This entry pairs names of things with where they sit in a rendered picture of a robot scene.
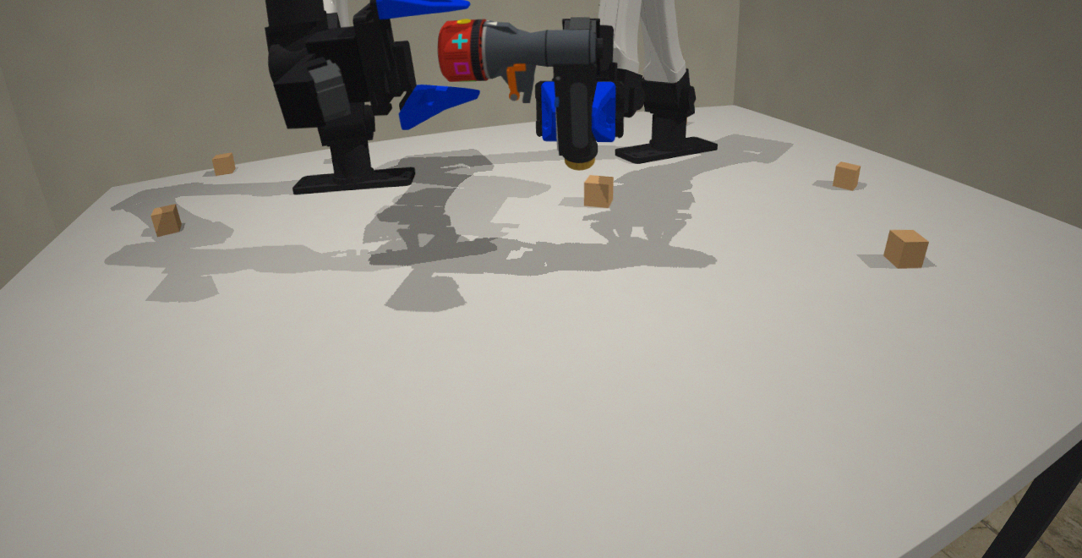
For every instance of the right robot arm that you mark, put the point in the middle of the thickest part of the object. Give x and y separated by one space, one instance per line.
312 94

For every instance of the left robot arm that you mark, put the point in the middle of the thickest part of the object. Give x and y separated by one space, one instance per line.
663 90

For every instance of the red and black hose nozzle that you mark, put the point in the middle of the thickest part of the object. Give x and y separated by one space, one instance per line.
480 49

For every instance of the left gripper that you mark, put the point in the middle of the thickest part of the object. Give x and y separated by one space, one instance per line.
607 95

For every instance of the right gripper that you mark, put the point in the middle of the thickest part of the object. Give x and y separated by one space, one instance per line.
375 40

